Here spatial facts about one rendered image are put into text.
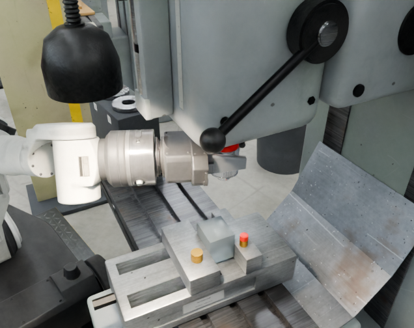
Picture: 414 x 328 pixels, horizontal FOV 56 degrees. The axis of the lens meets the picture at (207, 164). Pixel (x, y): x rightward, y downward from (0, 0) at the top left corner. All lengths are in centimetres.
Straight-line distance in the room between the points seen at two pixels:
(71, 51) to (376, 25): 36
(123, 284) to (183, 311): 12
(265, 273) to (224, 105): 42
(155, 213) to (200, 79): 61
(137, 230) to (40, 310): 46
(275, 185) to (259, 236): 185
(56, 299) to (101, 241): 103
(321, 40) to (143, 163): 29
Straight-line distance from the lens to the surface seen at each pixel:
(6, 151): 74
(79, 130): 60
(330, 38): 47
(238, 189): 261
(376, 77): 58
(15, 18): 222
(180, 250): 75
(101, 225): 241
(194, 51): 44
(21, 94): 233
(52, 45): 37
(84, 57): 36
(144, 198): 105
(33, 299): 134
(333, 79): 54
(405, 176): 87
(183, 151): 58
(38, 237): 157
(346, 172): 95
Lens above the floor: 157
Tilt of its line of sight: 33 degrees down
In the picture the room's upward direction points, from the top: straight up
